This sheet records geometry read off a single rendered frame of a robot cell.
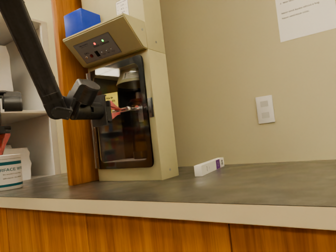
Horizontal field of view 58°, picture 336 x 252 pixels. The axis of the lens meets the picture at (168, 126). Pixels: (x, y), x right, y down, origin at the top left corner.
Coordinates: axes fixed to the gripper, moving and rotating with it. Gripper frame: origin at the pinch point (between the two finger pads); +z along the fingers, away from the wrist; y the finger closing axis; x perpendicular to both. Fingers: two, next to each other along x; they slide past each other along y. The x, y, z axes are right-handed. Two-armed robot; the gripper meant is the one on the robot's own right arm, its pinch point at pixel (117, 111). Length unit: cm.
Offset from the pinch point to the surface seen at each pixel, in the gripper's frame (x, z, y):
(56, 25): 26.5, -2.0, 39.0
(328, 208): -67, -23, -26
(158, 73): -11.5, 11.8, 12.5
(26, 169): 117, 33, -21
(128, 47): -5.7, 3.2, 22.2
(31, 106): 131, 49, 23
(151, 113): -10.1, 6.6, -2.3
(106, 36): -0.1, -1.5, 26.8
